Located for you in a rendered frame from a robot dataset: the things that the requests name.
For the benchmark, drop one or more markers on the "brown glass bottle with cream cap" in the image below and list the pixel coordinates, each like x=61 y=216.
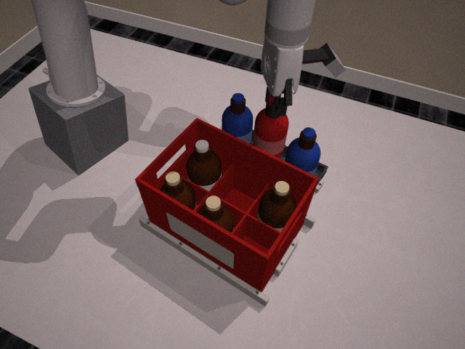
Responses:
x=277 y=205

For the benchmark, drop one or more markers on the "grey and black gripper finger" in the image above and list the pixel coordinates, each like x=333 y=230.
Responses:
x=267 y=94
x=280 y=104

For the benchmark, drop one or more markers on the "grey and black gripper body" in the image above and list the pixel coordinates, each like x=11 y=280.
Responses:
x=279 y=63

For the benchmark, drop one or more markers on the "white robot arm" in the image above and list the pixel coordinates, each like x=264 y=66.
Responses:
x=67 y=42

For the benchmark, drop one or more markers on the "red-labeled bottle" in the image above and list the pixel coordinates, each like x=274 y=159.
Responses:
x=270 y=132

